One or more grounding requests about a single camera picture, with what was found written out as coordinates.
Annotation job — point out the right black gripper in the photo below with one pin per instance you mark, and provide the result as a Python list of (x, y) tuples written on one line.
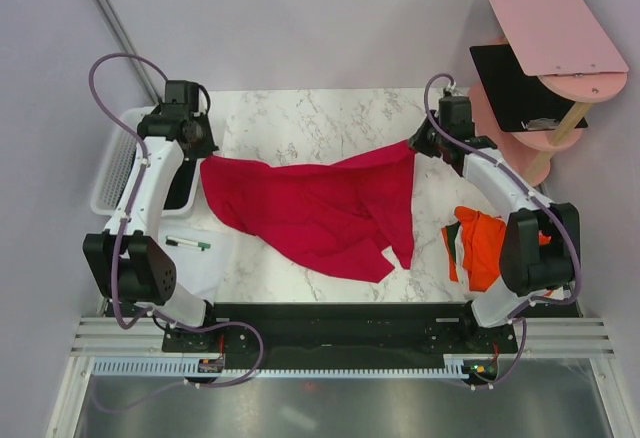
[(417, 142)]

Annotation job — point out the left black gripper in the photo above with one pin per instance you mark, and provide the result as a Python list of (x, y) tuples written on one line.
[(208, 147)]

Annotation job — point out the red t shirt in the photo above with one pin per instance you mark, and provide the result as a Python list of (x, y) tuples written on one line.
[(332, 219)]

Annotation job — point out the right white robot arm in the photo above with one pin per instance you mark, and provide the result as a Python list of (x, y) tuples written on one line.
[(539, 260)]

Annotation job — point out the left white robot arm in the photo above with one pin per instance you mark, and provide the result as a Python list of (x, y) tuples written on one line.
[(156, 162)]

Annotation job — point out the black t shirt in basket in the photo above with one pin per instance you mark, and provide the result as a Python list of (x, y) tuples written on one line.
[(182, 189)]

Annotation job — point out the white plastic laundry basket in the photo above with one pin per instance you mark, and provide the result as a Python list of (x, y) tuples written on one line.
[(113, 174)]

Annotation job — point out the green t shirt under orange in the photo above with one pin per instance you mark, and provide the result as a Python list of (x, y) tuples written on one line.
[(455, 244)]

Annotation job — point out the black clipboard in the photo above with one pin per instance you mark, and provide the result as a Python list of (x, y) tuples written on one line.
[(520, 103)]

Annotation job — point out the pink wooden shelf stand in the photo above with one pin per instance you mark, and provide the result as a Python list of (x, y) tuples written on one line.
[(530, 153)]

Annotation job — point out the green capped marker pen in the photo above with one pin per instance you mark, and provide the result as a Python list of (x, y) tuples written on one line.
[(182, 242)]

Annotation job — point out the orange folded t shirt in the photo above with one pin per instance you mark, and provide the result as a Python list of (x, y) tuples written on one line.
[(484, 236)]

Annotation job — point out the white paper sheet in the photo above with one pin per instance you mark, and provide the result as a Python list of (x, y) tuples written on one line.
[(210, 268)]

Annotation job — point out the pink clipboard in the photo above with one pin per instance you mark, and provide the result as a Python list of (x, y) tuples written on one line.
[(557, 37)]

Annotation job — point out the aluminium frame post left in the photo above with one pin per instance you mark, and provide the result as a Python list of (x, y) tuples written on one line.
[(125, 45)]

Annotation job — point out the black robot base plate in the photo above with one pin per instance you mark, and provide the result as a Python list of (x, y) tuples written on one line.
[(342, 335)]

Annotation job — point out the aluminium rail extrusion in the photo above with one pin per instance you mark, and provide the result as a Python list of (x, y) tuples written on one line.
[(103, 337)]

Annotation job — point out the white slotted cable duct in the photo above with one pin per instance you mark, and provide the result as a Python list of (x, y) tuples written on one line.
[(210, 366)]

